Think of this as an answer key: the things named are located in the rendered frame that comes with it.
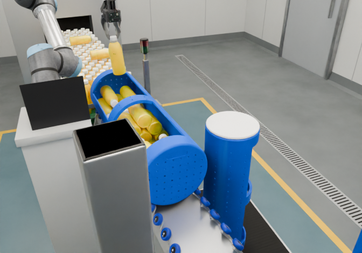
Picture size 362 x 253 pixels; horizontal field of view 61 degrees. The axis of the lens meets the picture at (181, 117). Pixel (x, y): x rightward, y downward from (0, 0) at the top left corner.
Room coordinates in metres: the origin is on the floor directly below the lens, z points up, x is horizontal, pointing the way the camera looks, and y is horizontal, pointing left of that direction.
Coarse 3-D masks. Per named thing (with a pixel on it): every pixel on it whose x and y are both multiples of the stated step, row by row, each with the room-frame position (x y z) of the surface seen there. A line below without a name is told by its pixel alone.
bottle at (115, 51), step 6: (114, 42) 1.59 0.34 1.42; (108, 48) 1.59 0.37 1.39; (114, 48) 1.57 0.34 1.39; (120, 48) 1.59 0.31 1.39; (114, 54) 1.57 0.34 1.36; (120, 54) 1.58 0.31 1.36; (114, 60) 1.57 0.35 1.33; (120, 60) 1.58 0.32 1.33; (114, 66) 1.57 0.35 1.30; (120, 66) 1.57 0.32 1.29; (114, 72) 1.58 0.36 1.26; (120, 72) 1.57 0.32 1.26
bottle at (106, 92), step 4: (104, 88) 1.63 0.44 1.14; (108, 88) 1.62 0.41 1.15; (100, 92) 1.64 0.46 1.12; (104, 92) 1.59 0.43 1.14; (108, 92) 1.57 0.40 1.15; (112, 92) 1.57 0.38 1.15; (104, 96) 1.56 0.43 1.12; (108, 96) 1.53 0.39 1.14; (112, 96) 1.52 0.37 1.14; (116, 96) 1.54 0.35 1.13; (108, 100) 1.51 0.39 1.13; (112, 100) 1.50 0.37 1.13; (116, 100) 1.51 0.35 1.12; (108, 104) 1.52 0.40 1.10
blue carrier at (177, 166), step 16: (96, 80) 1.62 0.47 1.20; (112, 80) 1.69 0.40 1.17; (128, 80) 1.73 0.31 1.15; (96, 96) 1.65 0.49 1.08; (144, 96) 1.34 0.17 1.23; (112, 112) 1.27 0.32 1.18; (160, 112) 1.40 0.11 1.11; (176, 128) 1.07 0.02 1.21; (160, 144) 0.93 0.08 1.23; (176, 144) 0.92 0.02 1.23; (192, 144) 0.95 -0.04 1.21; (160, 160) 0.89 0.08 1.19; (176, 160) 0.92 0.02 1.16; (192, 160) 0.94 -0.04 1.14; (160, 176) 0.89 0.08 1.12; (176, 176) 0.91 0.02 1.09; (192, 176) 0.94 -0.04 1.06; (160, 192) 0.88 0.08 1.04; (176, 192) 0.91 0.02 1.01; (192, 192) 0.95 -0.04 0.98
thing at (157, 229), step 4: (96, 116) 1.70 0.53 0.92; (100, 120) 1.63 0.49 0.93; (152, 212) 0.88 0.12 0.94; (152, 216) 0.86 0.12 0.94; (152, 220) 0.85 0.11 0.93; (152, 224) 0.83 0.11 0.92; (156, 228) 0.81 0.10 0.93; (160, 228) 0.80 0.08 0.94; (156, 232) 0.80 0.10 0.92; (160, 232) 0.79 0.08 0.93; (156, 236) 0.78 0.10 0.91; (160, 236) 0.77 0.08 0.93; (160, 240) 0.76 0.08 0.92; (168, 240) 0.74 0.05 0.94; (164, 244) 0.74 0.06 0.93; (168, 244) 0.73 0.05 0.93; (164, 248) 0.73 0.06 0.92; (168, 248) 0.72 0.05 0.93; (168, 252) 0.71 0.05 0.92; (180, 252) 0.68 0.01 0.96
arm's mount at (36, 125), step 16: (64, 80) 1.23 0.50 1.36; (80, 80) 1.26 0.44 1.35; (32, 96) 1.18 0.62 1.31; (48, 96) 1.20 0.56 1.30; (64, 96) 1.22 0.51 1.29; (80, 96) 1.25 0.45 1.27; (32, 112) 1.17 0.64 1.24; (48, 112) 1.20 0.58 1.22; (64, 112) 1.22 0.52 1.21; (80, 112) 1.25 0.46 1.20; (32, 128) 1.16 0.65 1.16
